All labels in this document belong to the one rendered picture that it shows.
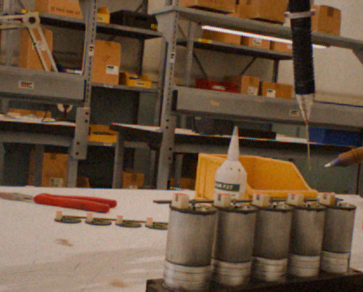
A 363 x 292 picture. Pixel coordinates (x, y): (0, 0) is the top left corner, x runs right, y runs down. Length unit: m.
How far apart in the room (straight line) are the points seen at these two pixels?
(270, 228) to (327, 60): 5.90
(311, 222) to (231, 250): 0.06
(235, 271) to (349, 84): 6.12
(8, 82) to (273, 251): 2.30
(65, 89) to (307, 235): 2.34
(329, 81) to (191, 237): 5.96
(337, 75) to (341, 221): 5.94
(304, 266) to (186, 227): 0.09
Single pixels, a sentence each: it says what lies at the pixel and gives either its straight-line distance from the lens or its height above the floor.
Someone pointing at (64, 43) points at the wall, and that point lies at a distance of 4.88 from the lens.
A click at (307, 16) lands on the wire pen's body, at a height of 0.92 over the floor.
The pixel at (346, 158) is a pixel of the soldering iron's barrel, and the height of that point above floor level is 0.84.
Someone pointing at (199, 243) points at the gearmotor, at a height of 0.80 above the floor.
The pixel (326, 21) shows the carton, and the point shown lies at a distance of 3.46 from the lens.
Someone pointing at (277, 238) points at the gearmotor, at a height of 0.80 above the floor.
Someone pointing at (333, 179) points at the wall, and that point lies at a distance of 6.36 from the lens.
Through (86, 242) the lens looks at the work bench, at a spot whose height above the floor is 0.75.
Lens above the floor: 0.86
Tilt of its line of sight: 4 degrees down
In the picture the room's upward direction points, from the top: 5 degrees clockwise
